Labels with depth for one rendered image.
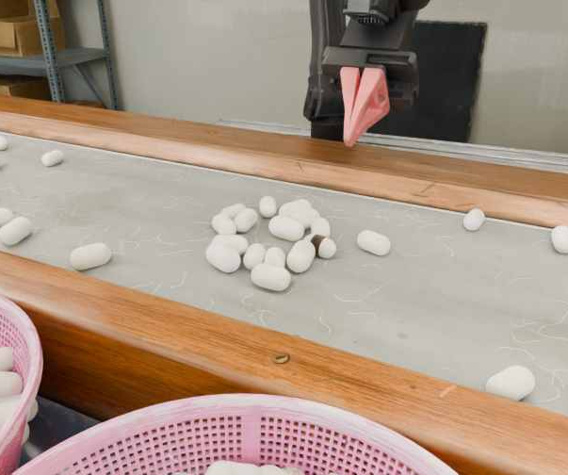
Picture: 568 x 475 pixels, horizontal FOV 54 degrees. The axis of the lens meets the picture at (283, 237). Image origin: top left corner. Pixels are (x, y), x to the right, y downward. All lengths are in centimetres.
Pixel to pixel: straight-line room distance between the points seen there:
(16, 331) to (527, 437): 33
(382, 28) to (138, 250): 35
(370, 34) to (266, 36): 206
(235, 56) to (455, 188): 221
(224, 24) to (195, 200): 217
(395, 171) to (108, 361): 40
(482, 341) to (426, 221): 20
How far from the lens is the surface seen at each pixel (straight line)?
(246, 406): 33
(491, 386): 38
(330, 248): 50
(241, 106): 281
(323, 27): 91
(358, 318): 44
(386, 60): 63
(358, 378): 35
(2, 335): 45
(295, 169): 69
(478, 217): 59
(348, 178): 67
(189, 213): 61
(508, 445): 33
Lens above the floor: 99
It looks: 27 degrees down
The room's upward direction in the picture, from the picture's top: straight up
